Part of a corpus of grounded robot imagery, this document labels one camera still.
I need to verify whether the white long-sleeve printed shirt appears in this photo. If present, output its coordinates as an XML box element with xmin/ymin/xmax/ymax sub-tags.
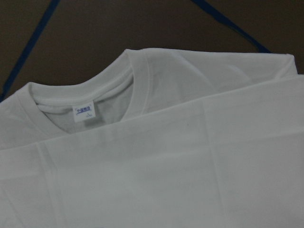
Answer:
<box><xmin>0</xmin><ymin>48</ymin><xmax>304</xmax><ymax>228</ymax></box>

